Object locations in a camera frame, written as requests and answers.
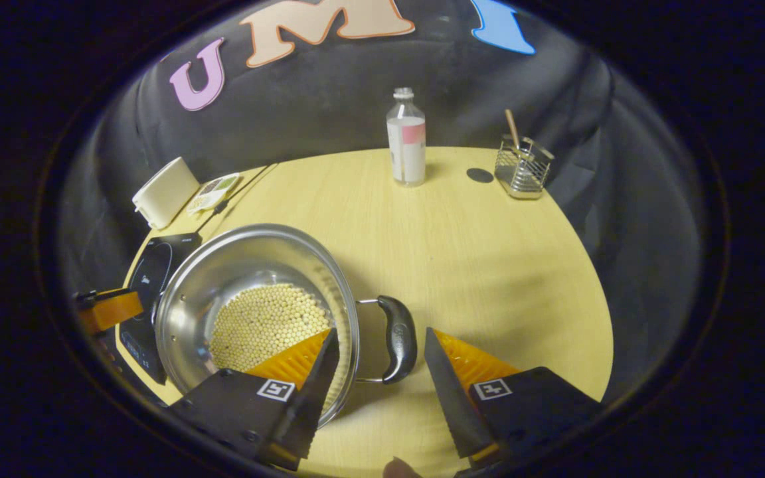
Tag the dark round disc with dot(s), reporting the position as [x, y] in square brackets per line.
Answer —
[480, 175]

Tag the pile of yellow soybeans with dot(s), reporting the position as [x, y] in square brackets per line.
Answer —
[263, 322]

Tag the clear bottle with pink label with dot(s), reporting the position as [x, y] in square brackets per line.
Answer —
[407, 153]

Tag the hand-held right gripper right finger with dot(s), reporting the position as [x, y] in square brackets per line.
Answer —
[449, 398]

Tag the wooden stick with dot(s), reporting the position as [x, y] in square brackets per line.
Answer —
[512, 127]

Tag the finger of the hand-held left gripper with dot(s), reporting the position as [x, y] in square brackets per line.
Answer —
[113, 309]

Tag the white toaster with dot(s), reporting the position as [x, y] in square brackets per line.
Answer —
[167, 192]

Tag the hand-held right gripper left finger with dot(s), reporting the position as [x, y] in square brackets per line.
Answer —
[319, 392]

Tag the black induction cooktop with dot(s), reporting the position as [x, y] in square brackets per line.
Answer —
[147, 272]

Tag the white divided bean dish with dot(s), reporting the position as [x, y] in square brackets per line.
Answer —
[213, 192]

